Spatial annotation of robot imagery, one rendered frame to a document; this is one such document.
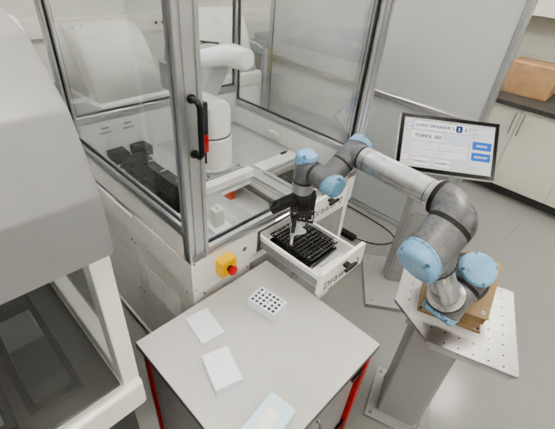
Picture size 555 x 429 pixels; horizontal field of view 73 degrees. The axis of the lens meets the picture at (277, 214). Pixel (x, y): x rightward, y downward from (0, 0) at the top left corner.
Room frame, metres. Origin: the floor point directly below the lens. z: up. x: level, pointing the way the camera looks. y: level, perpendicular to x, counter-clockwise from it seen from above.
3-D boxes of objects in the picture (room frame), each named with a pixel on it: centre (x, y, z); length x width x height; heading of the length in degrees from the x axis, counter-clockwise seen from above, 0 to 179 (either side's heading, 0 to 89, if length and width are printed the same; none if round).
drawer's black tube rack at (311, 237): (1.22, -0.12, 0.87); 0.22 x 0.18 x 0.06; 49
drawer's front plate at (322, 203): (1.54, -0.24, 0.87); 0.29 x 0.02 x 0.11; 139
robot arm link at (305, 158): (1.11, -0.08, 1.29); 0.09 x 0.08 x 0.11; 42
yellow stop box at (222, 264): (1.04, 0.18, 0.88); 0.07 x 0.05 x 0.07; 139
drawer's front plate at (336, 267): (1.09, -0.27, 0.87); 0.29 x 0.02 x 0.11; 139
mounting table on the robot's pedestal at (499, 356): (1.04, -0.74, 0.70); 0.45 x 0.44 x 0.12; 68
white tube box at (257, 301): (0.96, 0.01, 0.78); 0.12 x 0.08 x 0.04; 57
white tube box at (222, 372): (0.66, 0.13, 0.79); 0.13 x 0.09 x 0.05; 32
